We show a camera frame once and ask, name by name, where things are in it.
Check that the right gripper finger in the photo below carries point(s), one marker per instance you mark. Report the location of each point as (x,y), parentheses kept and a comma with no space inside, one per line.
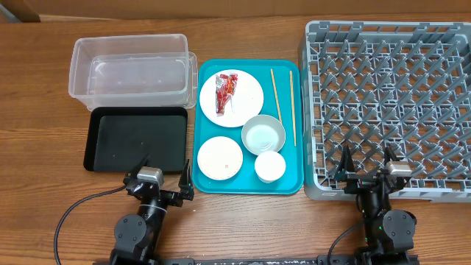
(346,168)
(389,155)

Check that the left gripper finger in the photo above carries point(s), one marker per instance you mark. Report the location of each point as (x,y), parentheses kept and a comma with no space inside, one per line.
(135,170)
(185,183)

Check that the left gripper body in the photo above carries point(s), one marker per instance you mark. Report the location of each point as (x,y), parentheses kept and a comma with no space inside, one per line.
(171,197)

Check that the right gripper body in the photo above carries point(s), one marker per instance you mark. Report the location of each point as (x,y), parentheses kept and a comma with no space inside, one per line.
(359,182)

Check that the white cup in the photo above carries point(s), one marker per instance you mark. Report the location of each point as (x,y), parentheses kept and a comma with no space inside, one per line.
(270,166)

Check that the grey bowl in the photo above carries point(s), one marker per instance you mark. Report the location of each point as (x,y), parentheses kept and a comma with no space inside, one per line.
(263,133)

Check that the red snack wrapper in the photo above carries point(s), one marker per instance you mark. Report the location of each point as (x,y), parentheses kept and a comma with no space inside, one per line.
(225,90)

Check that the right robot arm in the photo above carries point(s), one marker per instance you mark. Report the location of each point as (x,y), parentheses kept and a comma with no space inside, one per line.
(388,233)

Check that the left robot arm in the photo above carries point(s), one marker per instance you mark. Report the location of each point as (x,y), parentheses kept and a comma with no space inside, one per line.
(137,234)

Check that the grey dishwasher rack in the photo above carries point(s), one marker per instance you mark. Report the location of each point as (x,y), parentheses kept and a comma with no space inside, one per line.
(371,85)

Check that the black plastic tray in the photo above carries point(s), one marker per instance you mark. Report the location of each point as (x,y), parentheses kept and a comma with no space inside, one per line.
(119,138)

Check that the left wooden chopstick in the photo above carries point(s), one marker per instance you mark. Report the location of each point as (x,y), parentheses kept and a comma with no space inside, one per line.
(276,95)

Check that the wooden chopstick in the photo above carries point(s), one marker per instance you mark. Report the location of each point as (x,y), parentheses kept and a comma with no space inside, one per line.
(276,95)
(293,117)

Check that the clear plastic bin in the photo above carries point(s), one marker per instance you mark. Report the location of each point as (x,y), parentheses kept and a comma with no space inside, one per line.
(134,71)

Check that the large white plate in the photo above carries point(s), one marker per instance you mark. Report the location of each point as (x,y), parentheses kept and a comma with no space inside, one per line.
(246,103)

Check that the teal serving tray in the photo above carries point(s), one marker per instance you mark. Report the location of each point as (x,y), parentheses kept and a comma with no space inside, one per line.
(246,180)

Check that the right wooden chopstick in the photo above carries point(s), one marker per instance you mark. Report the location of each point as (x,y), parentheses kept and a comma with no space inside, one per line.
(293,117)

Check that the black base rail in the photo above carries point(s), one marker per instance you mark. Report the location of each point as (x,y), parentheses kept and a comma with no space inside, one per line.
(319,260)

